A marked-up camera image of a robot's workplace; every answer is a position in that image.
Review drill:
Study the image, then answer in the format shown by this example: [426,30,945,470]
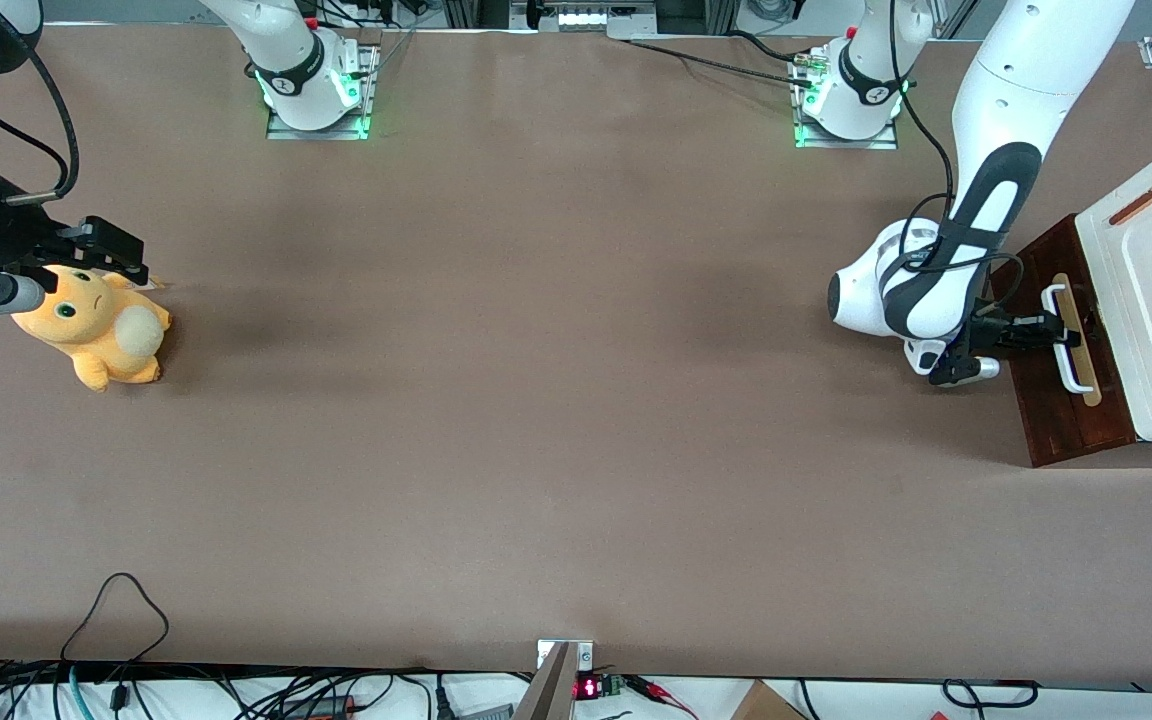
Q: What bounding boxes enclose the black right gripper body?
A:
[0,172,73,277]

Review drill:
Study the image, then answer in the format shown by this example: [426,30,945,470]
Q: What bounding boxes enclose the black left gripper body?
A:
[952,298,1019,361]

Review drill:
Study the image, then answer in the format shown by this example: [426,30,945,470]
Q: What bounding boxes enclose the white drawer handle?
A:
[1039,283,1097,393]

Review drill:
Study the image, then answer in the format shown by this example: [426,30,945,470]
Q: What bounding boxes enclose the dark brown wooden drawer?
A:
[989,214,1137,469]

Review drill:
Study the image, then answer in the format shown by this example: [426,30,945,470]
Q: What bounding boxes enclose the orange plush toy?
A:
[11,262,174,393]

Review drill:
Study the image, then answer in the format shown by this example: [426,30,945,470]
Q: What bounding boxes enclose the orange wooden strip on cabinet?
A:
[1109,176,1152,227]

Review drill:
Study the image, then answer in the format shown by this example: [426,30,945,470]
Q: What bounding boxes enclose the brown cardboard box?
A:
[731,680,810,720]

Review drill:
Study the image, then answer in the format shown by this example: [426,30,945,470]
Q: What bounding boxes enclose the black power adapter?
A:
[281,695,359,720]

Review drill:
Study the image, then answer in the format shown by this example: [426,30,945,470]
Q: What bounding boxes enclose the red and black clip leads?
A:
[624,674,699,720]

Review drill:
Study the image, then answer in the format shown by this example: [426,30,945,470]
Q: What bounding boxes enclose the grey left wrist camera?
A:
[929,352,1001,388]

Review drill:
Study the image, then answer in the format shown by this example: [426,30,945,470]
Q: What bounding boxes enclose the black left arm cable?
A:
[886,0,1027,321]

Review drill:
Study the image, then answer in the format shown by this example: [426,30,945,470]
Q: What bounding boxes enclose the black looped cable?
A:
[60,572,171,667]

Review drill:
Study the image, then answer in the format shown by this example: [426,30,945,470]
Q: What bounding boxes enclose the black cable loop on white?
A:
[941,678,1040,709]

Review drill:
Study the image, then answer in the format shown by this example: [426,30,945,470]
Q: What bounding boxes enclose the black cable to arm base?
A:
[626,32,819,87]

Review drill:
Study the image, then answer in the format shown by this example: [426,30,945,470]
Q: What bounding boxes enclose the aluminium frame structure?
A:
[441,0,739,41]

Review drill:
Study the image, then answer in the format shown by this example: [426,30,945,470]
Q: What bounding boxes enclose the small metal bracket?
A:
[536,640,596,673]

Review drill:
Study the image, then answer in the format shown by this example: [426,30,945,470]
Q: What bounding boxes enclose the grey metal post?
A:
[511,642,577,720]

